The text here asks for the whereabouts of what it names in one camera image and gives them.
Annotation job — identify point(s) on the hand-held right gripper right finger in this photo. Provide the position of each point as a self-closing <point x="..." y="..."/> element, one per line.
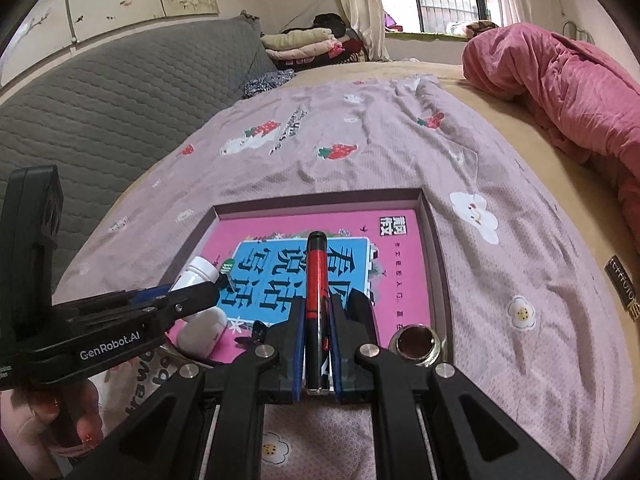
<point x="336" y="355"/>

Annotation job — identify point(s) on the shallow grey cardboard box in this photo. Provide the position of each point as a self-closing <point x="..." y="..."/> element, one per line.
<point x="435" y="260"/>

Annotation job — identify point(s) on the dark mattress label tag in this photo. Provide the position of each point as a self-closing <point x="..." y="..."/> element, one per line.
<point x="625" y="285"/>

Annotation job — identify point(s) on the stack of folded clothes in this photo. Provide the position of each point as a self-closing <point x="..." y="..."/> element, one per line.
<point x="305" y="42"/>

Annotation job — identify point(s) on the pink and blue book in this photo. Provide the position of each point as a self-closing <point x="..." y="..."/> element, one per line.
<point x="395" y="280"/>

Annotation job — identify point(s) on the white pill bottle red label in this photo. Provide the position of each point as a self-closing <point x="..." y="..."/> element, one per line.
<point x="202" y="330"/>

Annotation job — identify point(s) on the patterned cloth on windowsill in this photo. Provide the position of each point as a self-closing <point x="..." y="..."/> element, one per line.
<point x="472" y="29"/>

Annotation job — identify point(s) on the dark patterned cloth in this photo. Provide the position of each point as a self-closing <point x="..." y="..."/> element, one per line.
<point x="267" y="84"/>

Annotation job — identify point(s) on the beige bed sheet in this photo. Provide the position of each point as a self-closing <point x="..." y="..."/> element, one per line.
<point x="540" y="170"/>

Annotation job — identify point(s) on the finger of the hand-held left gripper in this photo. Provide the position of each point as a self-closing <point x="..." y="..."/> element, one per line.
<point x="150" y="294"/>
<point x="195" y="297"/>

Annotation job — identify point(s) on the grey quilted headboard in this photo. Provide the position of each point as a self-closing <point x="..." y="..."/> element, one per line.
<point x="115" y="110"/>

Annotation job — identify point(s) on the person's left hand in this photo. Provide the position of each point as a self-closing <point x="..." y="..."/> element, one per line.
<point x="45" y="407"/>

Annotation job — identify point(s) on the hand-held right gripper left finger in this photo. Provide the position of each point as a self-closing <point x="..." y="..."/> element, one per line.
<point x="297" y="355"/>

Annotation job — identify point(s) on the pink quilt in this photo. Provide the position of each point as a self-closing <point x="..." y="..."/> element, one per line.
<point x="565" y="85"/>

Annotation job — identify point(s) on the brass metal jar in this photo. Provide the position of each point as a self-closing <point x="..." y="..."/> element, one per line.
<point x="416" y="342"/>

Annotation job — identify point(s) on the cream curtain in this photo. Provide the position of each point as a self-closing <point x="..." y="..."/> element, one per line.
<point x="357" y="5"/>

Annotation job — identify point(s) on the red lighter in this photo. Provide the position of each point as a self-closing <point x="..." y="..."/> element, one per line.
<point x="316" y="280"/>

